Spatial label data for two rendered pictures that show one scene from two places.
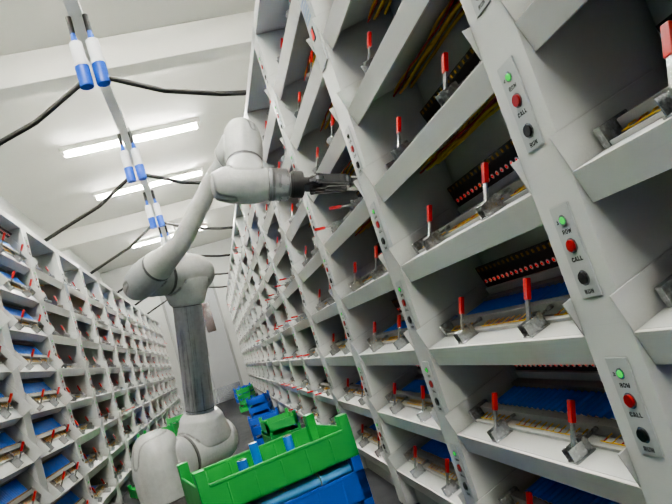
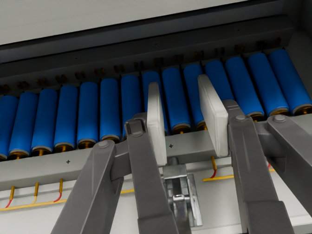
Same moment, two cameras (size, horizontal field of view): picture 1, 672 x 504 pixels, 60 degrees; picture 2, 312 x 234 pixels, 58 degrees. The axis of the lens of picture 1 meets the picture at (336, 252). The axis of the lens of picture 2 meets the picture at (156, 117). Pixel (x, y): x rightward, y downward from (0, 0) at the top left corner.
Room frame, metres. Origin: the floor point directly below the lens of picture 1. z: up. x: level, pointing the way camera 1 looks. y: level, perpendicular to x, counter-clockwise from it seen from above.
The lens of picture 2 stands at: (1.60, 0.02, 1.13)
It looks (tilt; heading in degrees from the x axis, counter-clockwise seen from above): 40 degrees down; 288
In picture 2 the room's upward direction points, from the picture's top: 12 degrees counter-clockwise
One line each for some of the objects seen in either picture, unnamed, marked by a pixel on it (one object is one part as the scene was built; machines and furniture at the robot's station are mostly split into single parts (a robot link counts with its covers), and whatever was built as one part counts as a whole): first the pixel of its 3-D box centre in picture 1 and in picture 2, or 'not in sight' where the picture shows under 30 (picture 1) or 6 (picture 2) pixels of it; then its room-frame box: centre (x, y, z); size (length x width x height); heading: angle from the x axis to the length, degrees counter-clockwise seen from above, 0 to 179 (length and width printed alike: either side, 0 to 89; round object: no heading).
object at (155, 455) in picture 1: (160, 464); not in sight; (1.96, 0.76, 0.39); 0.18 x 0.16 x 0.22; 144
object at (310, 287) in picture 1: (318, 276); not in sight; (2.81, 0.12, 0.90); 0.20 x 0.09 x 1.80; 104
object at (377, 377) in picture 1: (349, 248); not in sight; (2.13, -0.05, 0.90); 0.20 x 0.09 x 1.80; 104
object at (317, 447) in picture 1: (265, 459); not in sight; (1.17, 0.25, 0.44); 0.30 x 0.20 x 0.08; 116
